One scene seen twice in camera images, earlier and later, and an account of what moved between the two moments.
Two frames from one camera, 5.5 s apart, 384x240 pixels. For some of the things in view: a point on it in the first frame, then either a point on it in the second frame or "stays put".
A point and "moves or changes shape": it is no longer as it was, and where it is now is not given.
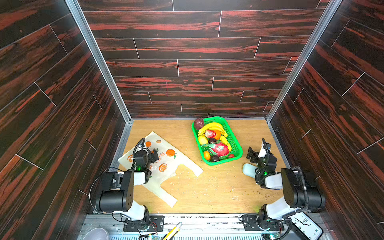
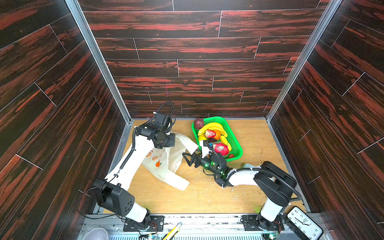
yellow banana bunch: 212,126 stays put
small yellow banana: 224,140 stays put
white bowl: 97,234 stays put
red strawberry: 210,133 stays put
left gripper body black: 151,156 to 169,141
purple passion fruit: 198,123 stays put
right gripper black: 258,156 to 198,160
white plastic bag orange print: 169,162 moves or changes shape
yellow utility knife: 173,232 stays put
